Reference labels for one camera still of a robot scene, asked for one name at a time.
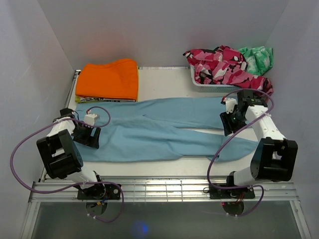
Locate aluminium mounting rail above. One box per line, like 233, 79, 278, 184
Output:
29, 177, 300, 203

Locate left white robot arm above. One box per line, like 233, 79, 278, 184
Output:
36, 108, 106, 199

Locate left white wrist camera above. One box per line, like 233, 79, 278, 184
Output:
83, 113, 100, 127

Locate folded orange trousers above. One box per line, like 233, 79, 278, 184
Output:
75, 58, 139, 101

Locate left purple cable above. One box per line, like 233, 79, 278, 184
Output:
9, 106, 125, 223

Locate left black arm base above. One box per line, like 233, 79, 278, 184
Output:
77, 183, 121, 201

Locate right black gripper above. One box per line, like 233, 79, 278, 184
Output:
219, 109, 247, 137

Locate white plastic basket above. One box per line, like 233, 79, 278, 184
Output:
190, 66, 239, 93

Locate light blue trousers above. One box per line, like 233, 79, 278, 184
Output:
76, 97, 258, 163

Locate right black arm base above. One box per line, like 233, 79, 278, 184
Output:
208, 184, 255, 200

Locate pink camouflage trousers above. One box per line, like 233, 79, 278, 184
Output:
183, 45, 273, 95

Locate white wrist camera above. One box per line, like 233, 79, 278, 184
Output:
221, 97, 237, 114
83, 113, 100, 127

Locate folded yellow patterned trousers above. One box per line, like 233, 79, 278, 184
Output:
75, 70, 139, 104

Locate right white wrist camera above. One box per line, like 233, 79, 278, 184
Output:
221, 97, 237, 114

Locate green tie-dye trousers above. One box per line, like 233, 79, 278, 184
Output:
238, 46, 274, 76

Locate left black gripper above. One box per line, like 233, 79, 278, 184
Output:
71, 121, 101, 148

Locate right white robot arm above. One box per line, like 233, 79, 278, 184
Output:
220, 90, 298, 198

